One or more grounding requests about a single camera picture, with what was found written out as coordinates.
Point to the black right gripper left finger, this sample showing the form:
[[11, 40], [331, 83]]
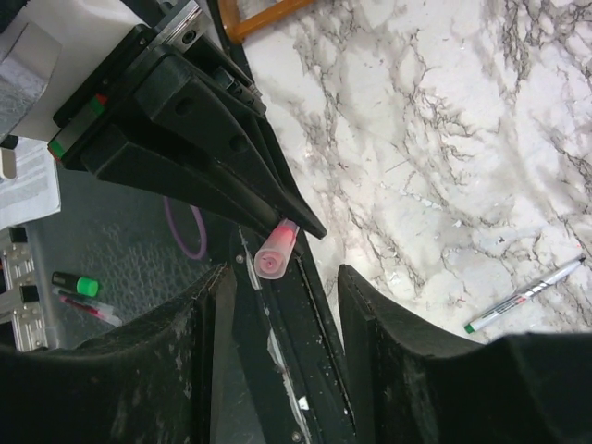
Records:
[[157, 379]]

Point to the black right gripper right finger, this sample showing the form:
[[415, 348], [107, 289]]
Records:
[[413, 382]]

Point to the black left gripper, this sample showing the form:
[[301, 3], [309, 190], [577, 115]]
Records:
[[193, 130]]

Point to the pink highlighter pen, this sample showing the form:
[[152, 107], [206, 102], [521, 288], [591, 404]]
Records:
[[271, 260]]

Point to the red pen on floor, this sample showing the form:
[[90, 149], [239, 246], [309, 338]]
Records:
[[99, 310]]

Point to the orange wooden rack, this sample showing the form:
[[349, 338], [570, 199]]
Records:
[[238, 30]]

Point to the black green highlighter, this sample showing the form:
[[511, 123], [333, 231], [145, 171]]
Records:
[[81, 285]]

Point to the white paper sheet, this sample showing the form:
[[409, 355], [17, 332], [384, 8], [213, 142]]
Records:
[[34, 193]]

